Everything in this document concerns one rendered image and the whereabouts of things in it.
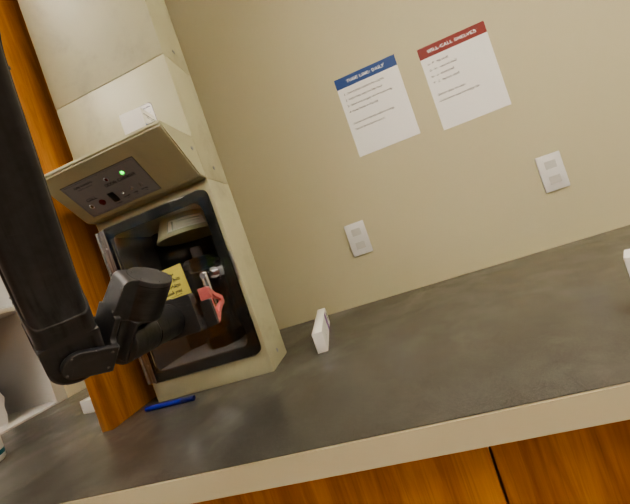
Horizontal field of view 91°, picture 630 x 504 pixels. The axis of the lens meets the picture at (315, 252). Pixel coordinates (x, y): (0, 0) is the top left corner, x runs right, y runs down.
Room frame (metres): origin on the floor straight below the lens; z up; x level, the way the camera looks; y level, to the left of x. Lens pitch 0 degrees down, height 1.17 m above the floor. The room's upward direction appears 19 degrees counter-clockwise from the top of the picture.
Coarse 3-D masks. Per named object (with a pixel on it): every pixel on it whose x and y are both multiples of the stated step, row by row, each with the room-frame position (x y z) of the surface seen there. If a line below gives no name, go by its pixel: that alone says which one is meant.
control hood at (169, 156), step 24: (120, 144) 0.61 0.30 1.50; (144, 144) 0.62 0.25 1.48; (168, 144) 0.62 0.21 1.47; (192, 144) 0.69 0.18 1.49; (72, 168) 0.64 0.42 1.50; (96, 168) 0.64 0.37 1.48; (144, 168) 0.66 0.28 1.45; (168, 168) 0.66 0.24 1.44; (192, 168) 0.67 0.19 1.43; (168, 192) 0.72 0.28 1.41; (96, 216) 0.73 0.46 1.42
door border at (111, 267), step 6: (102, 234) 0.75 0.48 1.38; (102, 240) 0.75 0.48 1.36; (102, 246) 0.75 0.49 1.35; (108, 246) 0.75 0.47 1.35; (102, 252) 0.75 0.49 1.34; (108, 252) 0.75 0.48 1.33; (108, 258) 0.75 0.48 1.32; (108, 264) 0.75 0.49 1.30; (114, 264) 0.75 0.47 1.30; (108, 270) 0.75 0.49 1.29; (114, 270) 0.75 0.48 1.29; (144, 354) 0.75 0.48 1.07; (144, 360) 0.75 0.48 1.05; (144, 366) 0.75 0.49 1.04; (150, 366) 0.75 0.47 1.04; (144, 372) 0.75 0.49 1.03; (150, 372) 0.75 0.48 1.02; (150, 378) 0.75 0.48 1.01
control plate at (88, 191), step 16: (128, 160) 0.64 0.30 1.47; (96, 176) 0.66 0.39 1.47; (112, 176) 0.66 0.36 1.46; (128, 176) 0.66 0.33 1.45; (144, 176) 0.67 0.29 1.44; (64, 192) 0.67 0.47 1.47; (80, 192) 0.68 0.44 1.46; (96, 192) 0.68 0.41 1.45; (128, 192) 0.69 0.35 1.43; (144, 192) 0.70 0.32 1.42; (96, 208) 0.71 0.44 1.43; (112, 208) 0.72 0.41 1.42
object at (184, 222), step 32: (192, 192) 0.70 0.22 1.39; (128, 224) 0.74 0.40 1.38; (160, 224) 0.72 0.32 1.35; (192, 224) 0.71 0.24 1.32; (128, 256) 0.74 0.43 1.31; (160, 256) 0.73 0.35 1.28; (192, 256) 0.71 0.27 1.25; (224, 256) 0.70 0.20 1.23; (192, 288) 0.72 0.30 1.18; (224, 288) 0.70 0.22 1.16; (224, 320) 0.71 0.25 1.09; (160, 352) 0.74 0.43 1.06; (192, 352) 0.73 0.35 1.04; (224, 352) 0.71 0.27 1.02; (256, 352) 0.70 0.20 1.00
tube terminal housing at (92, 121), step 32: (160, 64) 0.71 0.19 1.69; (96, 96) 0.74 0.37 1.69; (128, 96) 0.73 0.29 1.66; (160, 96) 0.71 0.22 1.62; (192, 96) 0.78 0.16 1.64; (64, 128) 0.77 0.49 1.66; (96, 128) 0.75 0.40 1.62; (192, 128) 0.72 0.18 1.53; (224, 192) 0.77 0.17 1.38; (224, 224) 0.71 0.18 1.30; (256, 288) 0.76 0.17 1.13; (256, 320) 0.71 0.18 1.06; (160, 384) 0.76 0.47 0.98; (192, 384) 0.75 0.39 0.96; (224, 384) 0.73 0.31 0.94
